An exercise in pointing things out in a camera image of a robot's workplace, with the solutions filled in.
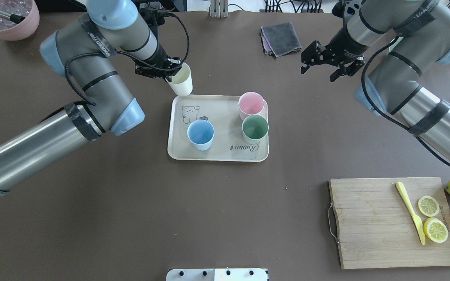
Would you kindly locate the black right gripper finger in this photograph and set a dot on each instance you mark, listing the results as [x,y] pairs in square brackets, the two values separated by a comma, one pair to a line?
[350,70]
[313,55]

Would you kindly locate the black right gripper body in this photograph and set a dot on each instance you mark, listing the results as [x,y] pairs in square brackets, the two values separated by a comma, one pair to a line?
[341,44]

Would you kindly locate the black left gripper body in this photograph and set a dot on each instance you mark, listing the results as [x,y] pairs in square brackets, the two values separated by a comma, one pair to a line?
[159,58]

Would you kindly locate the cream cup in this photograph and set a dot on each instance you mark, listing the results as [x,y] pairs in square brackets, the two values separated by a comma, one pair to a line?
[181,83]

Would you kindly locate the light blue cup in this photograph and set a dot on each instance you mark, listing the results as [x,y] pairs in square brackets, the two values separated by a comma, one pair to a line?
[201,134]

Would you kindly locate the pink cup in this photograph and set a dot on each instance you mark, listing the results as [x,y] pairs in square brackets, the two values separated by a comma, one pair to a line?
[250,103]

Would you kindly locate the green cup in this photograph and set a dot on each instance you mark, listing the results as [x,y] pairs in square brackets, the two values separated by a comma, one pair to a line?
[254,128]

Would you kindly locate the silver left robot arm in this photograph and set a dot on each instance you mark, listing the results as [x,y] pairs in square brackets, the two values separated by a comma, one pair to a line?
[81,53]

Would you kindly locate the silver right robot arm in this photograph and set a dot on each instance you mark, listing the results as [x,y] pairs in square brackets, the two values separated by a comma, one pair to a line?
[422,29]

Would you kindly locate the cream rabbit tray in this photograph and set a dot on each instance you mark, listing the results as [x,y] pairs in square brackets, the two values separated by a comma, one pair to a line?
[224,114]

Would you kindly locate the grey folded cloth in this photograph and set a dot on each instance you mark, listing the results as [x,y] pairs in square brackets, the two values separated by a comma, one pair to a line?
[280,39]

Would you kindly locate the lemon slice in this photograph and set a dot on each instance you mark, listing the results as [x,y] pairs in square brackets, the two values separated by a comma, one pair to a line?
[435,230]
[428,206]

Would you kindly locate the pink bowl with ice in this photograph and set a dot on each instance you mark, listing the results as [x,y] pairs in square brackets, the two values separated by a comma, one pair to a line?
[10,31]

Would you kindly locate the wooden cutting board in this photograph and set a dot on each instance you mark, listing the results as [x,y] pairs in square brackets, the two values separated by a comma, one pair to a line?
[374,228]

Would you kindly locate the yellow plastic knife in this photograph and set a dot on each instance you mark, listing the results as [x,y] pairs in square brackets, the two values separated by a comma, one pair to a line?
[418,223]

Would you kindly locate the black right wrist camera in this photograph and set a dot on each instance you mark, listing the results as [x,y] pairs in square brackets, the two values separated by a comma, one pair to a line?
[345,8]

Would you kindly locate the aluminium frame post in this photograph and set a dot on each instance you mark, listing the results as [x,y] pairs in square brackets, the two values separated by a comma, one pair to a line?
[219,8]

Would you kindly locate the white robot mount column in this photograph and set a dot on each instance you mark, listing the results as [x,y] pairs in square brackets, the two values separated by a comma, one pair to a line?
[219,274]

